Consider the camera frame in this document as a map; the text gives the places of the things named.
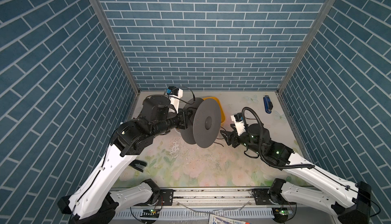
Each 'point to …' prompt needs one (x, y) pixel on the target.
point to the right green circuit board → (281, 214)
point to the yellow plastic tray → (222, 116)
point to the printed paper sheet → (215, 219)
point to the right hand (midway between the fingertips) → (224, 126)
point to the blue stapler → (268, 105)
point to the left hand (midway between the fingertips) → (194, 112)
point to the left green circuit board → (150, 213)
